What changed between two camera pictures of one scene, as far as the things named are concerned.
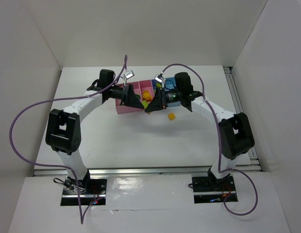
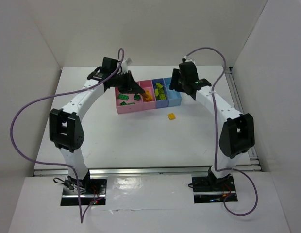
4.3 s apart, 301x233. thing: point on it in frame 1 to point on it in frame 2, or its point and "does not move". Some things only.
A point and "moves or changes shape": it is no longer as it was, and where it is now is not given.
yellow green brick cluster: (146, 96) does not move
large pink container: (121, 108) does not move
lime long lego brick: (145, 104) moves or changes shape
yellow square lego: (171, 116) does not move
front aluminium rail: (176, 171) does not move
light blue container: (170, 84) does not move
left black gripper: (126, 95) to (128, 81)
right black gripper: (161, 98) to (176, 81)
